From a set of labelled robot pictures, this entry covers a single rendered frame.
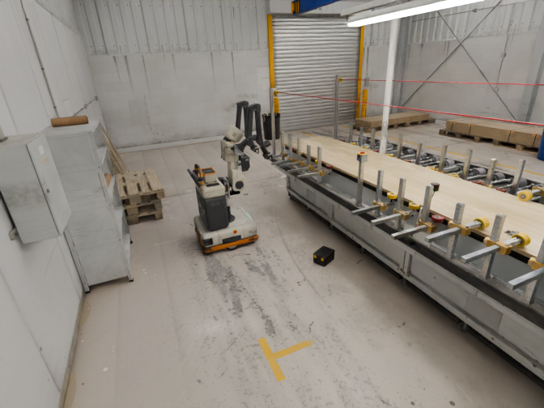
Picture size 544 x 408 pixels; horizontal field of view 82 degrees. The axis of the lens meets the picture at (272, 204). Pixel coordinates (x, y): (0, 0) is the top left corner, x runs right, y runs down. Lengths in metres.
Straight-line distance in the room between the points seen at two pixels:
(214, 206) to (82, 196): 1.25
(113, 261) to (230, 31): 7.67
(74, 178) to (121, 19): 6.74
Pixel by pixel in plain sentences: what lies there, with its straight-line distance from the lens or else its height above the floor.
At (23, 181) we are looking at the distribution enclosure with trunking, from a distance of 2.32.
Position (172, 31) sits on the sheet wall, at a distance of 9.55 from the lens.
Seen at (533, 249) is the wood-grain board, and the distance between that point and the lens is 2.46.
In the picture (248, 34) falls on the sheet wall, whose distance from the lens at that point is 10.07.
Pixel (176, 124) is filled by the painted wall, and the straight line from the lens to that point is 9.57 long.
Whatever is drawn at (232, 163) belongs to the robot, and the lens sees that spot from 3.65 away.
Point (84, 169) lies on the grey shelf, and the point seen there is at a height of 1.24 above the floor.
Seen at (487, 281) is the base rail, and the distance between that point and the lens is 2.40.
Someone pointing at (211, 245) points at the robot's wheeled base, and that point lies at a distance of 3.68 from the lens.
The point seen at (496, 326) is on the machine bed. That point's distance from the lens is 2.85.
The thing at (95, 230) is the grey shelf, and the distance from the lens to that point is 3.38.
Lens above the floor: 1.98
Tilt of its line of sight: 24 degrees down
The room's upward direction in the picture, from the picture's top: 3 degrees counter-clockwise
